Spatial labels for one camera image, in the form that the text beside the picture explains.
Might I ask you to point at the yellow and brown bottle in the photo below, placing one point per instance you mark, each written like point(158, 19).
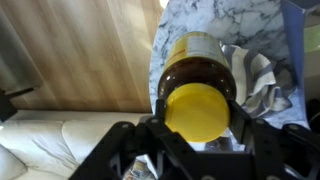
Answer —
point(196, 66)

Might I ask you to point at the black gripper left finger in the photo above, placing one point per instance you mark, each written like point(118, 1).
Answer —
point(133, 150)

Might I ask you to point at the striped grey white cloth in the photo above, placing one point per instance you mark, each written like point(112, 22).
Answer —
point(256, 76)

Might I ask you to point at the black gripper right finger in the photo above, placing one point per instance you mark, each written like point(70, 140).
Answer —
point(273, 150)

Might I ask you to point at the clear drinking glass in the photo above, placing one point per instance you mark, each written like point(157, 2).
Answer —
point(218, 144)

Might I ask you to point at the white sofa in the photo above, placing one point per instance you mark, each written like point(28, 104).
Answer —
point(50, 143)

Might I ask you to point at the navy blue shoe box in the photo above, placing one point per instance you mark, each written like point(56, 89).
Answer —
point(295, 50)

